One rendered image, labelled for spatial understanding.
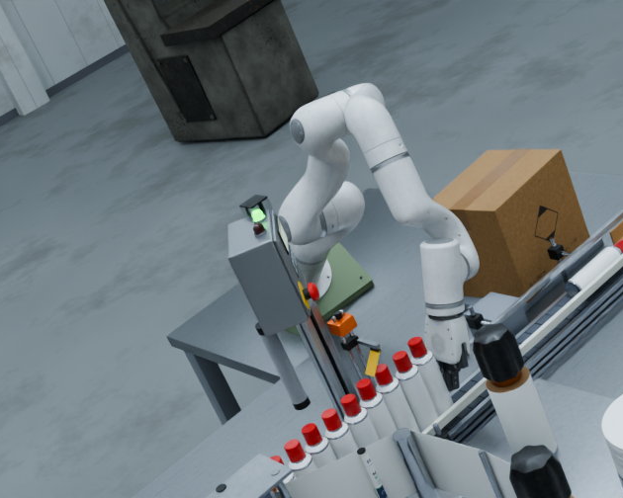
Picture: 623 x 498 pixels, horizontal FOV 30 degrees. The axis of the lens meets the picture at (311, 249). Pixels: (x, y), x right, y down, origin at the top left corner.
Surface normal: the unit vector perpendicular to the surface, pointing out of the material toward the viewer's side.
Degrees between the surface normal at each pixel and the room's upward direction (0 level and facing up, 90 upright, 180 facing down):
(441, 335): 70
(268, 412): 0
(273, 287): 90
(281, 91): 90
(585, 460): 0
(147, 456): 0
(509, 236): 90
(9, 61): 90
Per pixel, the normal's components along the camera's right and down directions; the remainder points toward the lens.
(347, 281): 0.16, -0.44
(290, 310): 0.07, 0.40
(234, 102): -0.62, 0.55
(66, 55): 0.59, 0.11
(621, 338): -0.37, -0.84
